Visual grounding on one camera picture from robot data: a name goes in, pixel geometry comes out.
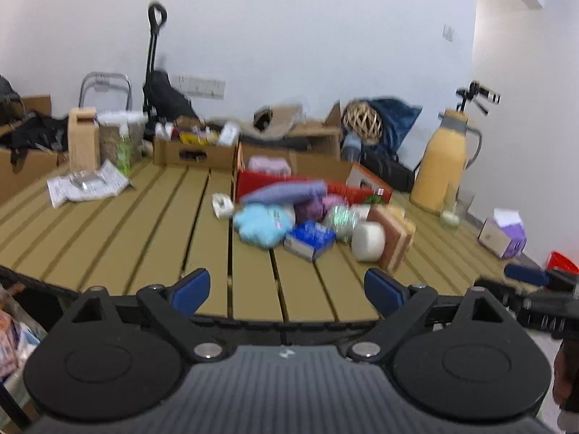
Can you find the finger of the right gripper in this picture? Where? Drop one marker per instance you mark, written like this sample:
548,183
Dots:
533,276

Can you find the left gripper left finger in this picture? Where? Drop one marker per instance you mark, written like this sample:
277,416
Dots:
181,300

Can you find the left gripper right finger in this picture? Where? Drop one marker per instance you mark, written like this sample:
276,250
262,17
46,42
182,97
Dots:
387,295

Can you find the iridescent mesh bath puff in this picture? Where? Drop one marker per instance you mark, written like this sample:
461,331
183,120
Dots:
342,220

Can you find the blue packet box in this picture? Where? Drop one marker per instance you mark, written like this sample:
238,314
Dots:
309,240

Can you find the light blue plush toy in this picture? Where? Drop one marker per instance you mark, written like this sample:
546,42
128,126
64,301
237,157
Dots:
264,226

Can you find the purple satin scrunchie bonnet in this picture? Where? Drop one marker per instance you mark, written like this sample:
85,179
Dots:
316,209

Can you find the purple knitted cloth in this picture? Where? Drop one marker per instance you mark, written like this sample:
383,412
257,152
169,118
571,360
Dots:
286,193

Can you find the lilac fuzzy headband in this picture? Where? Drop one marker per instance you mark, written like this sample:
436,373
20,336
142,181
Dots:
269,165

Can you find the yellow white plush toy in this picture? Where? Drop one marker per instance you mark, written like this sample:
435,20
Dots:
409,225

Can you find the person's right hand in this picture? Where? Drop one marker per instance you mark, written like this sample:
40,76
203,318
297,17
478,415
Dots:
565,391

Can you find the red bucket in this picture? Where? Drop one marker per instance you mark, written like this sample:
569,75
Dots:
559,262

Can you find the purple tissue box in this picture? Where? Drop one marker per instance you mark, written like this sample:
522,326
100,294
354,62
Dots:
504,234

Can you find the folding slatted camping table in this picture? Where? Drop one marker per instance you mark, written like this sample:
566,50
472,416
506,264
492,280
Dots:
162,228

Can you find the glass cup with candle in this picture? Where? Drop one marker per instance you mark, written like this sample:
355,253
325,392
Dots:
457,201

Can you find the red orange cardboard tray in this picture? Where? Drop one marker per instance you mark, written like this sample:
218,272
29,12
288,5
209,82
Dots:
350,180

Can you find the black laptop bag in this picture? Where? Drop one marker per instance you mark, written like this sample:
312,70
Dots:
389,170

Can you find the yellow thermos jug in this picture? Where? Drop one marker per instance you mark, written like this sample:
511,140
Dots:
452,149

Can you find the small brown cardboard tray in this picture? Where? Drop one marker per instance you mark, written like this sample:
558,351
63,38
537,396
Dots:
173,153

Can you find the white paper sheets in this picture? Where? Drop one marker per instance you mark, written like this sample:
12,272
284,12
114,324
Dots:
60,190

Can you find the green spray bottle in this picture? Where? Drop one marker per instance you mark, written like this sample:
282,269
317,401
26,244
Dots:
124,154

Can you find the blue water bottle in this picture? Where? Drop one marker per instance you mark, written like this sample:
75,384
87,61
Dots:
351,148

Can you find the silver foil packet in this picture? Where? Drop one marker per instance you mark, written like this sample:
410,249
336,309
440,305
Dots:
86,180

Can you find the large open cardboard box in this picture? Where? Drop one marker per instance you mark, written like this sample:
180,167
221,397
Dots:
310,136

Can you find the white plastic bottle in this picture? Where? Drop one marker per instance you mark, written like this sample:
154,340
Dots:
229,134

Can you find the snack bags on floor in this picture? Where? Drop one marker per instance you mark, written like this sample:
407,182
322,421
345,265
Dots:
20,336

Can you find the clear container with lid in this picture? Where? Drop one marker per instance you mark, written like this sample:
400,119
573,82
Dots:
109,123

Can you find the woven rattan ball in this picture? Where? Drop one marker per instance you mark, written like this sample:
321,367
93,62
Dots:
360,118

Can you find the dark blue cushion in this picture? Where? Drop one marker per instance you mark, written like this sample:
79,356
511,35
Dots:
397,119

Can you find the wooden block box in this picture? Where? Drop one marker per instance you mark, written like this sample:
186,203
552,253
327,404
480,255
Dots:
83,140

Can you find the black trolley cart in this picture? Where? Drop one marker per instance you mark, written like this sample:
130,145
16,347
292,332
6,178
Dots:
161,101

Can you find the cardboard boxes on floor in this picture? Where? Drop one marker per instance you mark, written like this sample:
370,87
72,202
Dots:
31,147

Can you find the beige fabric bag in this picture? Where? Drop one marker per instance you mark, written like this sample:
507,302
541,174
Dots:
280,121

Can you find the folded metal step stool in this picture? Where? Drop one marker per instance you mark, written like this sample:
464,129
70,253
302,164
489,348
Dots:
106,92

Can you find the camera on black tripod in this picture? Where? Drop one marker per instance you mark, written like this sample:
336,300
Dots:
473,93

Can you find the wall power sockets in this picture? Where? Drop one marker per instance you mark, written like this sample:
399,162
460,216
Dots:
199,87

